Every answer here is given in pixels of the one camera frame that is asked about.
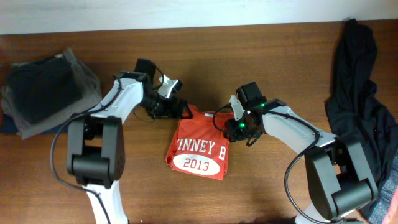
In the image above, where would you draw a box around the orange printed t-shirt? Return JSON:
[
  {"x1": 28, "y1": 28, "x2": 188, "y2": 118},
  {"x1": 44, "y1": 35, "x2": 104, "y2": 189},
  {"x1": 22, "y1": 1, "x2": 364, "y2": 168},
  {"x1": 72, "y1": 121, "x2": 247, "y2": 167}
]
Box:
[{"x1": 165, "y1": 104, "x2": 234, "y2": 180}]

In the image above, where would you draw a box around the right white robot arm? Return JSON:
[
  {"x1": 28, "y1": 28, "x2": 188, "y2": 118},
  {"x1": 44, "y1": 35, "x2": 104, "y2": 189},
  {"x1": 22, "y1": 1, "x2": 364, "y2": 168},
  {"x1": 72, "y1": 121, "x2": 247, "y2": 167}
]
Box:
[{"x1": 223, "y1": 82, "x2": 378, "y2": 223}]

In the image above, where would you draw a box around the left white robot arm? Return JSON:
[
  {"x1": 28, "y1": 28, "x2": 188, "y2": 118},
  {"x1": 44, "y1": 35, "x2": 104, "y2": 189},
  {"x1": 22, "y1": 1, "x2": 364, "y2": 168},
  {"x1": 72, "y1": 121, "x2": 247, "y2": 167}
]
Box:
[{"x1": 67, "y1": 59, "x2": 189, "y2": 223}]

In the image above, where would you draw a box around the folded light grey shirt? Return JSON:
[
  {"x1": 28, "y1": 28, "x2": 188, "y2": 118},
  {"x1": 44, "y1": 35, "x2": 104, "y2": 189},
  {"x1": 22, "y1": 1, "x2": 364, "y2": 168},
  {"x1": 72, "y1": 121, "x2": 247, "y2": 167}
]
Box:
[{"x1": 1, "y1": 49, "x2": 102, "y2": 139}]

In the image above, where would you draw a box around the black garment on table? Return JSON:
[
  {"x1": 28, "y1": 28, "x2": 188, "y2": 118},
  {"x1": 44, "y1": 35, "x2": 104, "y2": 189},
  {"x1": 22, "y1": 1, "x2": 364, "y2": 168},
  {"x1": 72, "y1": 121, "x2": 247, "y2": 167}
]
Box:
[{"x1": 326, "y1": 19, "x2": 397, "y2": 220}]

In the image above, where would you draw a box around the grey heathered garment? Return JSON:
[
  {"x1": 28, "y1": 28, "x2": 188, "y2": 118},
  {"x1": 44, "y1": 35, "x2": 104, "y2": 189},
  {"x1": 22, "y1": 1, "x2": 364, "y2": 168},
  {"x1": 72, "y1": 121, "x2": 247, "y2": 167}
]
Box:
[{"x1": 368, "y1": 156, "x2": 397, "y2": 224}]

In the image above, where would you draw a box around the folded navy blue shirt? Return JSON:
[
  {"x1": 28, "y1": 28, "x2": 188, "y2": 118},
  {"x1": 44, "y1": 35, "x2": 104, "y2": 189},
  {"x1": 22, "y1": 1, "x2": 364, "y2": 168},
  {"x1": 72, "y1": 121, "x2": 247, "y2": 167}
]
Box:
[{"x1": 1, "y1": 115, "x2": 61, "y2": 134}]

